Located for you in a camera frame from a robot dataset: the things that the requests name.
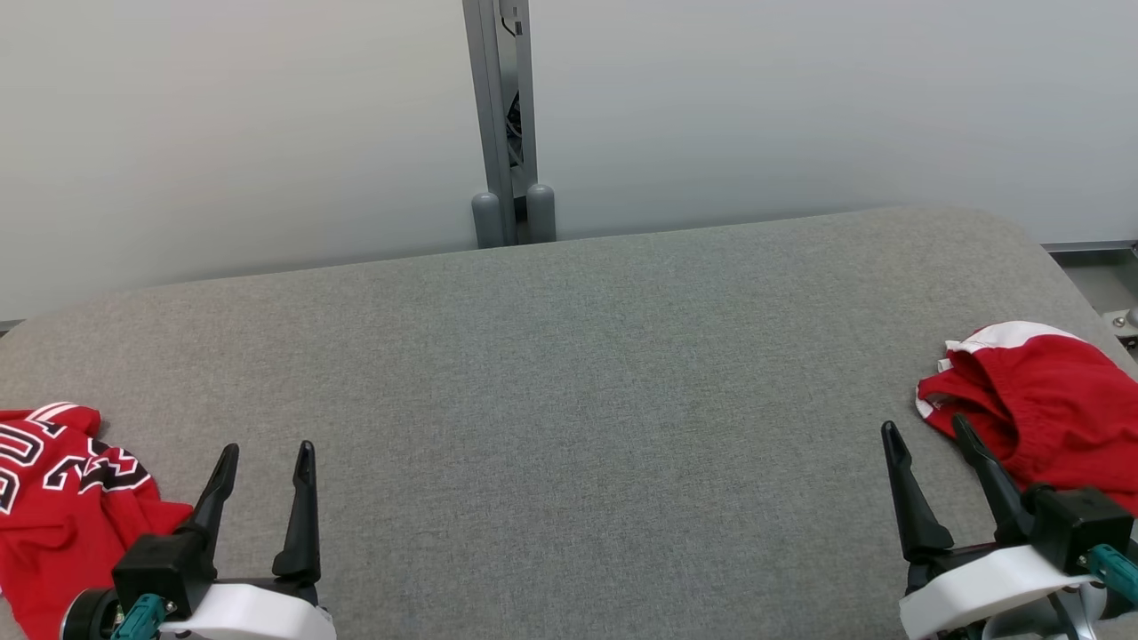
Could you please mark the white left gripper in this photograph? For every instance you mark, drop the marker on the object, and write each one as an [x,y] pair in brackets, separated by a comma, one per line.
[258,613]

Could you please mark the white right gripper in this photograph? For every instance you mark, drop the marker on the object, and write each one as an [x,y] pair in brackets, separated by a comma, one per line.
[987,582]

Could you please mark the red shorts with white stripe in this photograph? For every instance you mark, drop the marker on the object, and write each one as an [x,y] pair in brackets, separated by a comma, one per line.
[1058,400]

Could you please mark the red basketball jersey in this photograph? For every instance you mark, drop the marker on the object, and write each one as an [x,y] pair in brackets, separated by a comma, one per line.
[53,533]

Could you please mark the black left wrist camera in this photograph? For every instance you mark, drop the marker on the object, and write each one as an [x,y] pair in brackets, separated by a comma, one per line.
[164,569]

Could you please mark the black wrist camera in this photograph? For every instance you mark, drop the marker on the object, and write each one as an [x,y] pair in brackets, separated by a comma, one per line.
[164,569]
[1080,529]

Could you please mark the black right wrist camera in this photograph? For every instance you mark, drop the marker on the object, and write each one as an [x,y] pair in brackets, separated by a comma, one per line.
[1080,529]

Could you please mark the grey metal floor frame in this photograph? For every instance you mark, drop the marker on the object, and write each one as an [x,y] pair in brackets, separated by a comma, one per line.
[1093,246]

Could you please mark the grey cylinder post foot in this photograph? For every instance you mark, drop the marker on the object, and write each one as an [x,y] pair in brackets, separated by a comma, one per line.
[541,213]
[487,222]

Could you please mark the grey metal post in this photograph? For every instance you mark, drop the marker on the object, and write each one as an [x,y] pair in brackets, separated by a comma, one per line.
[492,89]

